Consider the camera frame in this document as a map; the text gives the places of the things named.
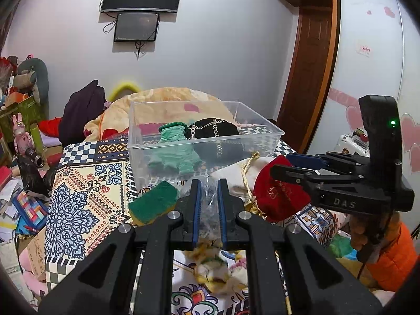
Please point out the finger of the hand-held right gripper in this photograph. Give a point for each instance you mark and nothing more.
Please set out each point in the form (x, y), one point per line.
(288, 173)
(305, 161)

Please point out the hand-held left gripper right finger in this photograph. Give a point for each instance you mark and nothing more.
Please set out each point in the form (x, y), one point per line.
(222, 216)

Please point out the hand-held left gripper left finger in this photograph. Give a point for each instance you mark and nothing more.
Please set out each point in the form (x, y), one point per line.
(196, 216)

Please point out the red velvet pouch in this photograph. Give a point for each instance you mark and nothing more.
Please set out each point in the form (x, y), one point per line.
(282, 200)

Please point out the clear bag with floral cloth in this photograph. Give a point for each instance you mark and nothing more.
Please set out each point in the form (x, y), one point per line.
(211, 265)

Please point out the clear plastic box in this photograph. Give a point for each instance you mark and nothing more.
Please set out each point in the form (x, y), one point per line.
(141, 157)

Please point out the person's right forearm orange sleeve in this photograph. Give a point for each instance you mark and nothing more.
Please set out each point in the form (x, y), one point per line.
(398, 259)

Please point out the person's right hand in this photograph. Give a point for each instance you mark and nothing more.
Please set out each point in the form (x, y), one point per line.
(357, 233)

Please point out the white plastic package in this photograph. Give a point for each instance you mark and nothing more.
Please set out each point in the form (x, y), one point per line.
(352, 142)

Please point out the green and yellow sponge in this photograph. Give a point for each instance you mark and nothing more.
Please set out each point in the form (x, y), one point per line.
(151, 205)

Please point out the green knitted glove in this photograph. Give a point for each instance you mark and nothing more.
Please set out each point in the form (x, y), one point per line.
(174, 154)

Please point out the brown wooden door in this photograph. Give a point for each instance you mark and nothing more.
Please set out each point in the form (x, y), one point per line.
(311, 82)

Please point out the white wardrobe door with hearts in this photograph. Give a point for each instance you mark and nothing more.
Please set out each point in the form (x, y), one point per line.
(367, 72)

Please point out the green plush cloth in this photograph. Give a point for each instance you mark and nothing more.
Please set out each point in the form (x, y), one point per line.
(341, 247)

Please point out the patterned blanket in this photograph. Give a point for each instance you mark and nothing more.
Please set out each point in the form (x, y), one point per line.
(78, 203)

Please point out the yellow fleece blanket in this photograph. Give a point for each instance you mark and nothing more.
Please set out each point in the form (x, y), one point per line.
(157, 96)

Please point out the yellow plush hood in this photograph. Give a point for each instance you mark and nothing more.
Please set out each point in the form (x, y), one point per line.
(123, 87)

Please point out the dark purple garment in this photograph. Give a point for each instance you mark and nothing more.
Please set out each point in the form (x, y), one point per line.
(83, 111)

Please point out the colourful block puzzle box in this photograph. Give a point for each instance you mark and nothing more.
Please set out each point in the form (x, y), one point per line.
(31, 211)

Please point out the red cloth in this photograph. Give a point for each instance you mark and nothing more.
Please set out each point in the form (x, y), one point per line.
(51, 126)

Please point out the green cylinder tube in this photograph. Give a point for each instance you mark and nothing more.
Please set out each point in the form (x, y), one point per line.
(36, 136)

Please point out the pile of papers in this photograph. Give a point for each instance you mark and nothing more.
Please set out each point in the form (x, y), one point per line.
(10, 210)

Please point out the pink rabbit toy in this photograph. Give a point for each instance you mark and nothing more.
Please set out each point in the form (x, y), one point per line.
(20, 133)

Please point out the green cardboard box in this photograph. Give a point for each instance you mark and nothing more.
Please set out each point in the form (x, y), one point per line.
(23, 113)

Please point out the grey stuffed toy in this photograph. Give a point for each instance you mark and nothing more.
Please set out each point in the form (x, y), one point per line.
(34, 78)

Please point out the small black wall monitor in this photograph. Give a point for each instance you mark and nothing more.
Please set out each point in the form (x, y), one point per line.
(136, 27)

